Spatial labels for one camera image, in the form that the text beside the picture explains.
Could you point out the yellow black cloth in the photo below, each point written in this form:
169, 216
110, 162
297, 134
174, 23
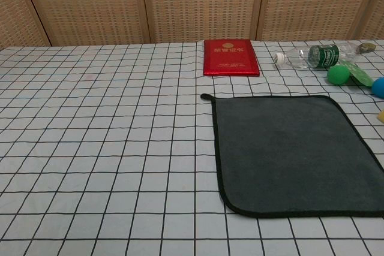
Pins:
285, 154

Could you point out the white black grid tablecloth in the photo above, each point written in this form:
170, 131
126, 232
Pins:
90, 148

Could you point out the yellow green scrub sponge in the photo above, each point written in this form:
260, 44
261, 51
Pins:
381, 117

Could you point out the green ball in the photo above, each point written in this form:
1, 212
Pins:
338, 75

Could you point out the blue ball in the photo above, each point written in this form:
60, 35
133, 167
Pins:
379, 87

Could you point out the woven bamboo folding screen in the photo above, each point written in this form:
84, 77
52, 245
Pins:
192, 4

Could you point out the clear bottle with green label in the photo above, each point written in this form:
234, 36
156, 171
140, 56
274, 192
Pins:
325, 55

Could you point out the green snack packet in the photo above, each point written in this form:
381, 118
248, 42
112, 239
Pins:
361, 76

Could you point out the red certificate book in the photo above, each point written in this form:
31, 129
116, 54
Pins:
231, 61

